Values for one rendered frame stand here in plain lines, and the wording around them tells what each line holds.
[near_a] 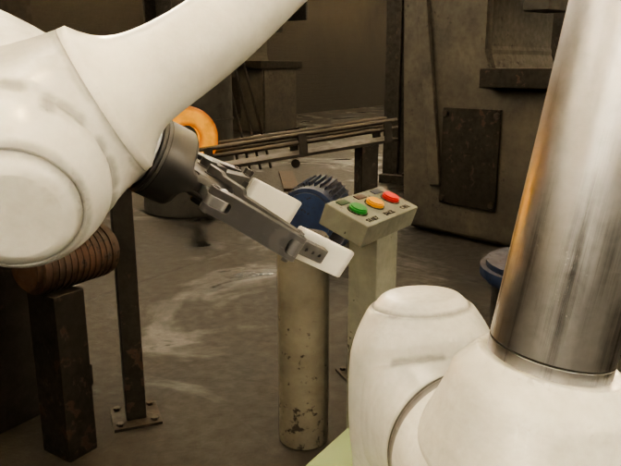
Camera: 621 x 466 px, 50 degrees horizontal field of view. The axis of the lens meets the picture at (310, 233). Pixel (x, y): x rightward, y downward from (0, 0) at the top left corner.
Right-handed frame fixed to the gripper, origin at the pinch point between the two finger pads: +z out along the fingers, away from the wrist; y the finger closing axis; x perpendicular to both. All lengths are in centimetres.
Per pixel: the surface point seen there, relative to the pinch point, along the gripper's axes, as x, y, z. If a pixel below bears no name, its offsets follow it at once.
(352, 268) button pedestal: 13, 53, 50
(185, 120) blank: 7, 95, 15
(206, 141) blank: 9, 94, 22
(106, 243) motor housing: 40, 84, 10
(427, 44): -69, 237, 157
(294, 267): 20, 61, 41
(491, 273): -1, 49, 82
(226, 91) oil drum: 7, 326, 110
